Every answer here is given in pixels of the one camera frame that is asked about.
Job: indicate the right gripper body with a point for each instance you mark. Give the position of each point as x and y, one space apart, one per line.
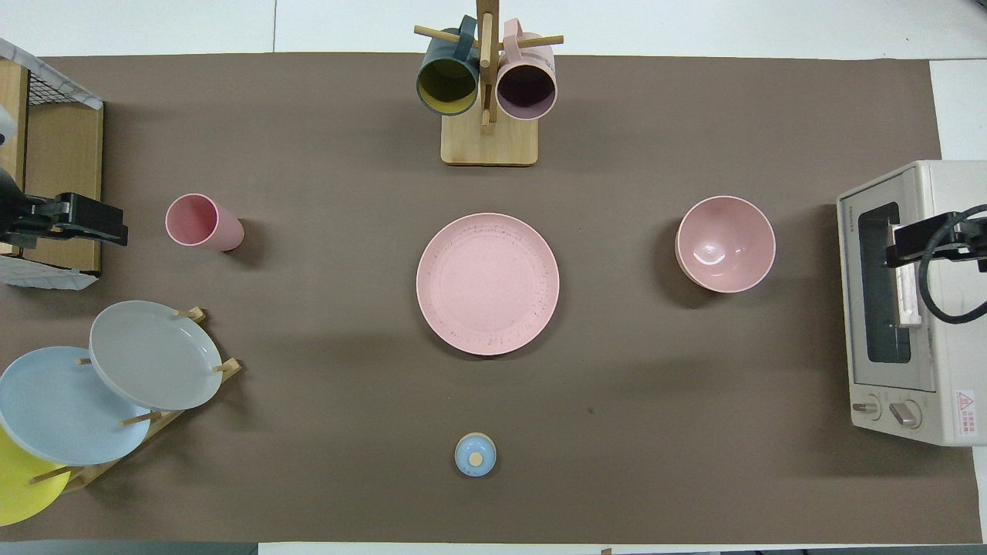
975 235

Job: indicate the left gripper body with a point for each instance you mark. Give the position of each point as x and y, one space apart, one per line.
14 212

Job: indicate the pink tumbler cup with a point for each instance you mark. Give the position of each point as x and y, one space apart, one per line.
197 221

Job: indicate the pink bowl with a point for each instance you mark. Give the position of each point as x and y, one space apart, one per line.
725 247

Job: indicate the wooden shelf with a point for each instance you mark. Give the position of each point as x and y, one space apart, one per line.
65 154

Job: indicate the white marbled sheet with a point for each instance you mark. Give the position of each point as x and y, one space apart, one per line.
46 274
46 65

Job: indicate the beige toaster oven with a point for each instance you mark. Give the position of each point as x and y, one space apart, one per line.
944 362

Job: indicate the wooden plate rack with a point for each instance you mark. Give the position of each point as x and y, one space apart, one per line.
193 314

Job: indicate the grey plate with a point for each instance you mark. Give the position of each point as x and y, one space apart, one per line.
154 354

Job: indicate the light blue plate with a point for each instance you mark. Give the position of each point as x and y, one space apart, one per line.
62 408

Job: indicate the yellow plate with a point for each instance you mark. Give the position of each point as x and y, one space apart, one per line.
19 493

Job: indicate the brown table mat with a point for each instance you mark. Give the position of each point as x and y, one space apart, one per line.
617 401

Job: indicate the dark teal mug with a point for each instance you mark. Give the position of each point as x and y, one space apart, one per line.
447 81

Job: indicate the pink speckled plate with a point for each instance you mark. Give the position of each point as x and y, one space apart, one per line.
487 293

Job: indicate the wooden mug tree stand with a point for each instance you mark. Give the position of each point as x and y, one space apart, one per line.
489 142

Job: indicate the pink mug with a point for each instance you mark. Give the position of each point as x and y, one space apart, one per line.
527 86

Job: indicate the small blue lidded jar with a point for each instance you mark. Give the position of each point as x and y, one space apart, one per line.
475 456

